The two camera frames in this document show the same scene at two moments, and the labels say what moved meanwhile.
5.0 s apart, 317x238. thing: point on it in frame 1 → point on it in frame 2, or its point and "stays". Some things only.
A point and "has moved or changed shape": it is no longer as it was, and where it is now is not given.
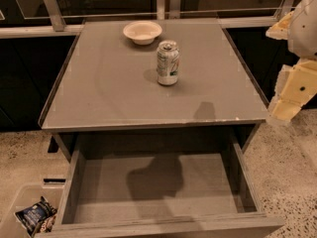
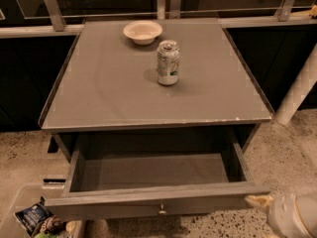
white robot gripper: x=304 y=30 → x=281 y=214
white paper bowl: x=144 y=32 stays
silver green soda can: x=167 y=62 stays
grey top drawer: x=158 y=184 has moved or changed shape
